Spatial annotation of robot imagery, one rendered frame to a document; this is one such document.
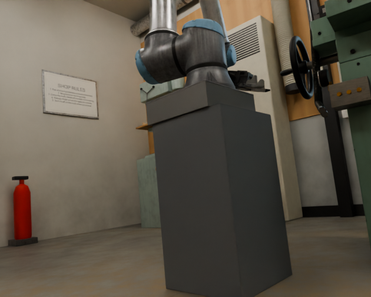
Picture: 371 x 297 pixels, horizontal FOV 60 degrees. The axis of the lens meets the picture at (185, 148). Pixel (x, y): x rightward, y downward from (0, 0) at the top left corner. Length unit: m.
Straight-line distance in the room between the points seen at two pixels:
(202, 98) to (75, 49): 3.16
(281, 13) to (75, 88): 2.25
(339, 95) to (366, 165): 0.26
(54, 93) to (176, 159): 2.77
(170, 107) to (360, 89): 0.62
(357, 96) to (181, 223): 0.71
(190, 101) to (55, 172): 2.66
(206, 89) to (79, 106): 2.91
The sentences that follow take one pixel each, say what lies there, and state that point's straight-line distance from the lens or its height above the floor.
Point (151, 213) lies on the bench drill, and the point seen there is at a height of 0.14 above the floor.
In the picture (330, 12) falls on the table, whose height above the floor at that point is 0.86.
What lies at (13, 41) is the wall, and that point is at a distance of 3.75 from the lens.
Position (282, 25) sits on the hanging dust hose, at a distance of 3.15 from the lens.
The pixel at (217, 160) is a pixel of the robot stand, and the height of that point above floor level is 0.39.
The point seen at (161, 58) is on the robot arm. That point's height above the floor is 0.79.
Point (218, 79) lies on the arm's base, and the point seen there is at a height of 0.66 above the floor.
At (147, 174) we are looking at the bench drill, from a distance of 3.32.
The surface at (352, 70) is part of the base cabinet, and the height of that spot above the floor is 0.67.
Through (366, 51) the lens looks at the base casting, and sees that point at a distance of 1.33.
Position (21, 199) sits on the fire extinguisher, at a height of 0.39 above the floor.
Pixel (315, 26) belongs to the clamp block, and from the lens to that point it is 1.52.
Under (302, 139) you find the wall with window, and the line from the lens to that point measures 3.04.
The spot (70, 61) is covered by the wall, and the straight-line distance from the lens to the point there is 3.95.
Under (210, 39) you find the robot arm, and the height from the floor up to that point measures 0.81.
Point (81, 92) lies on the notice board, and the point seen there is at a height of 1.54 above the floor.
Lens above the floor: 0.30
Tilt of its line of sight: 8 degrees up
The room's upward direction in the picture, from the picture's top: 6 degrees counter-clockwise
